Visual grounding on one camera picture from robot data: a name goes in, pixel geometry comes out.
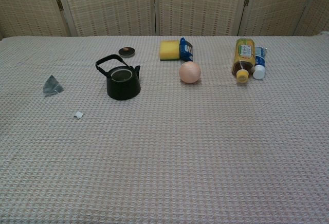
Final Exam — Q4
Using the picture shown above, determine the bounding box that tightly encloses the pyramid tea bag with tag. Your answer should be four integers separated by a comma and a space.
43, 74, 84, 120

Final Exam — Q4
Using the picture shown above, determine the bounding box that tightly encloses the black teapot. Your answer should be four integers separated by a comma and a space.
95, 54, 142, 101

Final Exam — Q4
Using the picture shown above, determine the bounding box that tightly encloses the black teapot lid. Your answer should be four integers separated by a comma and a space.
118, 46, 136, 59

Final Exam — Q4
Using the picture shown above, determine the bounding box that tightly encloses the tea bottle with yellow cap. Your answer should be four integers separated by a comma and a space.
231, 38, 257, 83

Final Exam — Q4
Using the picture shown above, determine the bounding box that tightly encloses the peach ball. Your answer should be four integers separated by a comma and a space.
178, 61, 202, 84

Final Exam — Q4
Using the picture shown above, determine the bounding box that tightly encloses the checked woven tablecloth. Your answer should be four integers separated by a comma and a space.
0, 35, 329, 224

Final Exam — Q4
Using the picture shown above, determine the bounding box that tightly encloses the yellow sponge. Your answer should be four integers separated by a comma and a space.
159, 39, 181, 62

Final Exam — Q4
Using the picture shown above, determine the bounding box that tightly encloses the blue cookie packet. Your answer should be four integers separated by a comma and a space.
179, 37, 194, 63

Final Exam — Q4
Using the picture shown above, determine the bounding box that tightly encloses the woven folding screen panel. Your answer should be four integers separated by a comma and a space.
237, 0, 319, 36
294, 0, 329, 36
52, 0, 158, 37
0, 0, 71, 39
153, 0, 251, 36

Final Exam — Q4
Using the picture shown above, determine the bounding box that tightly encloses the white blue toothpaste tube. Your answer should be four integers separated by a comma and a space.
252, 46, 268, 80

